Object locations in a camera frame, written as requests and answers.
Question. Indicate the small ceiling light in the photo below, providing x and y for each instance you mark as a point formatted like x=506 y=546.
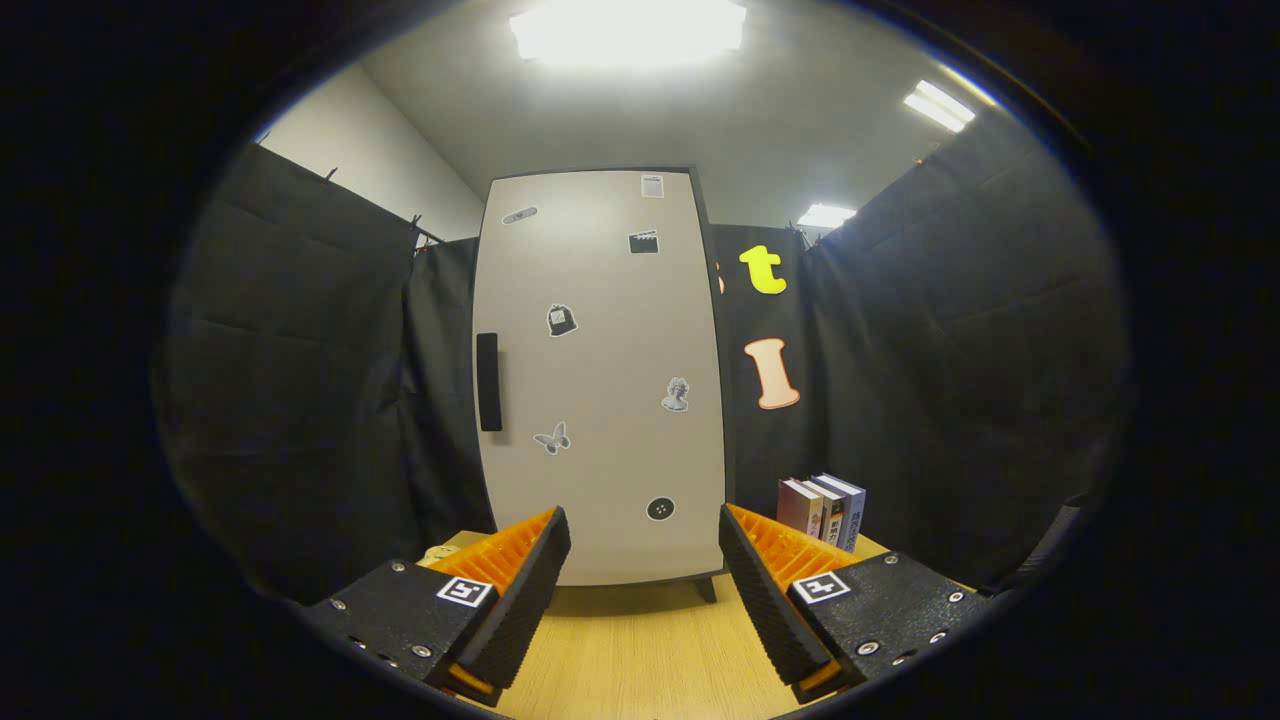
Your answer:
x=827 y=216

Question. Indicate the dark grey cabinet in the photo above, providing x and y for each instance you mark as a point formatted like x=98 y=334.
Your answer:
x=706 y=588

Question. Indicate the large ceiling light panel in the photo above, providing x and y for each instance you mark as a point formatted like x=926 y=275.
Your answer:
x=628 y=32

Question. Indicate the yellow soft toy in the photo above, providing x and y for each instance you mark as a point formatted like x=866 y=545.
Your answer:
x=436 y=555

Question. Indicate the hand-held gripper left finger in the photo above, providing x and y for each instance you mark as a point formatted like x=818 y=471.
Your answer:
x=530 y=590

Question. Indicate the blue grey book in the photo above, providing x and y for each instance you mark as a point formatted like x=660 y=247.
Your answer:
x=852 y=515

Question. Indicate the dark grey curved object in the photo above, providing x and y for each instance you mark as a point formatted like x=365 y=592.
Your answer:
x=1050 y=540

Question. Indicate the black backdrop cloth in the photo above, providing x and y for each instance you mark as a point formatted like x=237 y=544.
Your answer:
x=300 y=400

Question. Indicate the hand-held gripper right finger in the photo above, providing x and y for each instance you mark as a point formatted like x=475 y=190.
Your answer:
x=765 y=590

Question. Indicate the dark red book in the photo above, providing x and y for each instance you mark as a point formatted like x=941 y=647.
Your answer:
x=797 y=505

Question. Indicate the long ceiling light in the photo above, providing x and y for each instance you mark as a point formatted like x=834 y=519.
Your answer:
x=940 y=106

